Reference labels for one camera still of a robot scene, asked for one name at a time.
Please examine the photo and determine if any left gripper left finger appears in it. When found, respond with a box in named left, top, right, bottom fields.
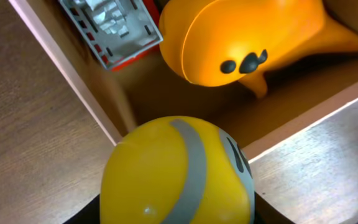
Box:
left=63, top=195, right=100, bottom=224

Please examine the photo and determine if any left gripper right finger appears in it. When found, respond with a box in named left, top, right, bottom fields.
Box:
left=254, top=193, right=295, bottom=224

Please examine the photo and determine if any yellow round toy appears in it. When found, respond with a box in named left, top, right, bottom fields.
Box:
left=100, top=116, right=255, bottom=223

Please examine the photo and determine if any orange rubber toy animal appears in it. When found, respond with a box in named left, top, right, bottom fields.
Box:
left=159, top=0, right=358, bottom=98

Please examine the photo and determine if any red toy car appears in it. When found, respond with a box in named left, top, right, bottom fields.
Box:
left=59, top=0, right=163, bottom=70

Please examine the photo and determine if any white open cardboard box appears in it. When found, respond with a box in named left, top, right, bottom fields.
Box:
left=12, top=1, right=358, bottom=159

